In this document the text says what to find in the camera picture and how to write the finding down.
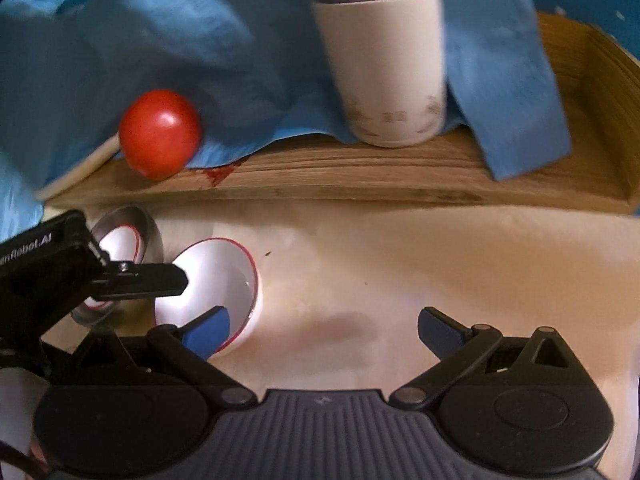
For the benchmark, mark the white thermos bottle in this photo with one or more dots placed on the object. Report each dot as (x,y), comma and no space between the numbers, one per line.
(385,70)

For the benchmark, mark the light blue garment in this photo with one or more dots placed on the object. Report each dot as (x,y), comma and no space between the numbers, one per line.
(225,35)

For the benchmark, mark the wooden shelf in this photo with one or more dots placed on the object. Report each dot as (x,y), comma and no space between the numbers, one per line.
(375,172)

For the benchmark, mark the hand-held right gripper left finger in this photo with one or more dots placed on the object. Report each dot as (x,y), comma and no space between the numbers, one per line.
(207,332)

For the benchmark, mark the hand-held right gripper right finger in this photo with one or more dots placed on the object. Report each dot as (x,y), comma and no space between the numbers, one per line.
(440,332)

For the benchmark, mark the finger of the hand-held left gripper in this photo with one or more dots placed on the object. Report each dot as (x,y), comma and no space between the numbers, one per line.
(145,280)

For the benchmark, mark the red tomato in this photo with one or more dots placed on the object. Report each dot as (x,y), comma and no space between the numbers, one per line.
(160,135)

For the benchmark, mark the stainless steel bowl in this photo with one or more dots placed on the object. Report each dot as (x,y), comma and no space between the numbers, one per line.
(150,240)

